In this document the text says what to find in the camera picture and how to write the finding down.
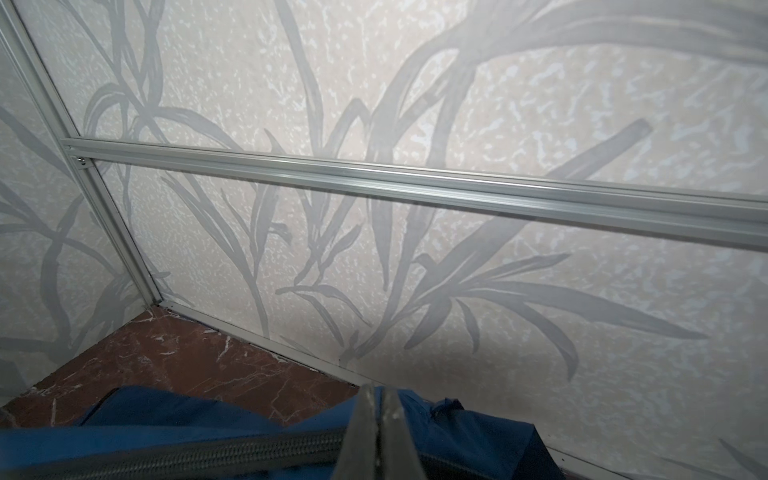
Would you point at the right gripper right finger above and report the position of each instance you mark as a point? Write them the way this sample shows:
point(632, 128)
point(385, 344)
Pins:
point(398, 457)

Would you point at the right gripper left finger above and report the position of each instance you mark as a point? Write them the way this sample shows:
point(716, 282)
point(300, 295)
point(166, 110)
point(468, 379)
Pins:
point(357, 459)

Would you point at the blue jacket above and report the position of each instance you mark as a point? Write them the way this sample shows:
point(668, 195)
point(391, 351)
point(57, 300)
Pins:
point(142, 433)

